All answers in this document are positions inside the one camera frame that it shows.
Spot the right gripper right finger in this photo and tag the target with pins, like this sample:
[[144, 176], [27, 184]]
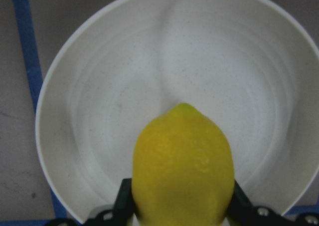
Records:
[[241, 212]]

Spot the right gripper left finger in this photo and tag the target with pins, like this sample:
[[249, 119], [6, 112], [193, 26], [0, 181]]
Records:
[[119, 213]]

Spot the yellow lemon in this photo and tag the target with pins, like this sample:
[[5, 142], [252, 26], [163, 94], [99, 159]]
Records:
[[183, 172]]

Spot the cream small plate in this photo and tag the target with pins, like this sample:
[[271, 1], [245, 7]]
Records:
[[247, 65]]

